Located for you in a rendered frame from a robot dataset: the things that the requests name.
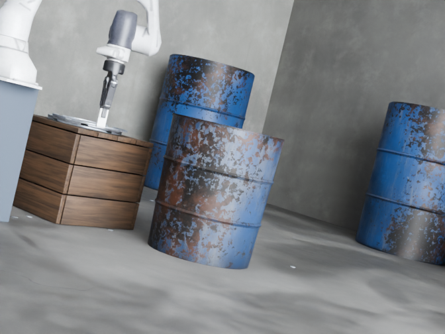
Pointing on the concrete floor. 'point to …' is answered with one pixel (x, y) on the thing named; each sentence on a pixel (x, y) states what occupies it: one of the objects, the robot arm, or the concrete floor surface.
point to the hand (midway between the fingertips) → (102, 117)
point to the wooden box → (81, 175)
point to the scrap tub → (212, 192)
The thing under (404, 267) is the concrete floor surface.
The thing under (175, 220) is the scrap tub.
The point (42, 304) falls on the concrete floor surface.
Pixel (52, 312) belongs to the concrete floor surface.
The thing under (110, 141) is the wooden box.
